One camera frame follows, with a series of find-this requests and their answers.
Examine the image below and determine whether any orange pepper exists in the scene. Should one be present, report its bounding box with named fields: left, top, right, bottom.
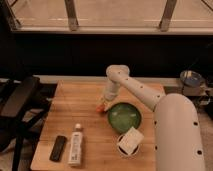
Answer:
left=96, top=104, right=105, bottom=113

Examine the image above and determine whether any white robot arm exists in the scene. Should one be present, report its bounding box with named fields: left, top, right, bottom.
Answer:
left=103, top=65, right=206, bottom=171

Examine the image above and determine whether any green bowl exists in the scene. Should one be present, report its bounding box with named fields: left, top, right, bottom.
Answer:
left=107, top=102, right=142, bottom=134

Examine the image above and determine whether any white bottle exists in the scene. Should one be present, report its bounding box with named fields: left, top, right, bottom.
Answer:
left=68, top=123, right=83, bottom=166

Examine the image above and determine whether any white cup with dark liquid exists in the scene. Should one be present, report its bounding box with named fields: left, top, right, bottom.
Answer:
left=116, top=134, right=139, bottom=158

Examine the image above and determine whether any black remote control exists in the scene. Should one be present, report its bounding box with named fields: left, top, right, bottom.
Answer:
left=49, top=136, right=67, bottom=162

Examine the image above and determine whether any metal window frame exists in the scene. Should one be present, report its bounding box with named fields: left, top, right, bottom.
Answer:
left=0, top=0, right=213, bottom=35

